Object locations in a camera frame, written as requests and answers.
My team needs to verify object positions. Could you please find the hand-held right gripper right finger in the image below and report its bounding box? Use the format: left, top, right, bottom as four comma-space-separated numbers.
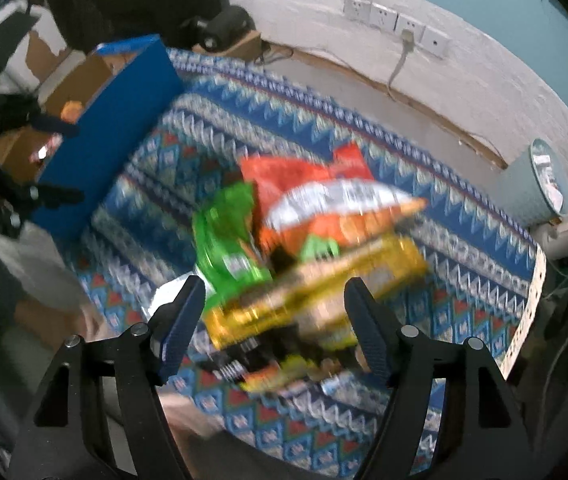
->
344, 276, 550, 480

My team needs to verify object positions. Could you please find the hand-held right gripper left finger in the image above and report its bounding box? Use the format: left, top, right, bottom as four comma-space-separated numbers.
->
6, 275, 207, 480

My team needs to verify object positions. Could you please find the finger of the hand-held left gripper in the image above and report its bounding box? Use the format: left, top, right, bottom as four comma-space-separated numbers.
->
0, 159, 86, 239
0, 94, 81, 137

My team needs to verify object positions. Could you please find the long yellow snack packet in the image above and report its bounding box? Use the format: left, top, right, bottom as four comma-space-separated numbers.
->
204, 237, 427, 351

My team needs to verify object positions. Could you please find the cardboard box with blue side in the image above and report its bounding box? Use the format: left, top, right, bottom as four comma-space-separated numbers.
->
0, 35, 185, 239

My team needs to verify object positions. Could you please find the green snack bag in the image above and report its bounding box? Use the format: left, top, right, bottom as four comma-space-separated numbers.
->
191, 182, 272, 306

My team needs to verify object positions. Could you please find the orange snack bag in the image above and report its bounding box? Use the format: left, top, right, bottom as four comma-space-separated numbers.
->
239, 142, 427, 261

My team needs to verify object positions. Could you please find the small orange snack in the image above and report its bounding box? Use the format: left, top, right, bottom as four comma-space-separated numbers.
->
61, 101, 85, 124

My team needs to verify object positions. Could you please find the red and white snack packet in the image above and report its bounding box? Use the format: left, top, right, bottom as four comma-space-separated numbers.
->
29, 135, 63, 171

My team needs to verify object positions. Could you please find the silver snack packet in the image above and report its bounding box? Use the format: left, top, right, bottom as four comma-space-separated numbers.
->
148, 275, 215, 320

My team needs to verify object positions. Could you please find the brown cardboard sheet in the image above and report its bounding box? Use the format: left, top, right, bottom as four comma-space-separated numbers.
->
23, 29, 74, 92

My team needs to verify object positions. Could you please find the black snack packet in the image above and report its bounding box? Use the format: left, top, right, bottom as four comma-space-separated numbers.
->
209, 330, 285, 386

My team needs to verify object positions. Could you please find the yellow-green snack packet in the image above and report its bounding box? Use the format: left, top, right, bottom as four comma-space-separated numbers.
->
241, 352, 337, 396

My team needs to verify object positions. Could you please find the person's leg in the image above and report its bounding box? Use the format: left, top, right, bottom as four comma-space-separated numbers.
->
0, 220, 230, 480

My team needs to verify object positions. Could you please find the large black object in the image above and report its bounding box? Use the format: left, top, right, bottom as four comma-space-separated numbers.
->
34, 0, 231, 56

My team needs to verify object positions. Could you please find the black round device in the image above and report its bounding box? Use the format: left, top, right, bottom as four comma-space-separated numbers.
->
179, 5, 256, 53

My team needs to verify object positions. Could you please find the small cardboard box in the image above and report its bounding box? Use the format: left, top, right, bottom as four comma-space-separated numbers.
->
194, 30, 266, 62

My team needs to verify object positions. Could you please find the white plastic object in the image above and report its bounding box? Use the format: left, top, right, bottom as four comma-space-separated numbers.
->
534, 212, 568, 261

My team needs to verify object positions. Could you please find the pale blue trash bin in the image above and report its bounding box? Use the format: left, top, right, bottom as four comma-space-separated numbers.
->
494, 139, 568, 227

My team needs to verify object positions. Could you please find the blue patterned blanket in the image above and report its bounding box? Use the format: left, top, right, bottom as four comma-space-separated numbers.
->
56, 47, 547, 478

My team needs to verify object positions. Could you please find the black cable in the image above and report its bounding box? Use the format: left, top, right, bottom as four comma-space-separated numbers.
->
256, 42, 297, 66

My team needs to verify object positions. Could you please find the white plug with cable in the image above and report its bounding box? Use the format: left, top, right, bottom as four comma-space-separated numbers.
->
387, 30, 416, 103

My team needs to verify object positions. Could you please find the white wall socket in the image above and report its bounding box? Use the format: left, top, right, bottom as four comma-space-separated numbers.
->
421, 26, 452, 57
369, 2, 399, 30
396, 14, 427, 43
343, 0, 372, 22

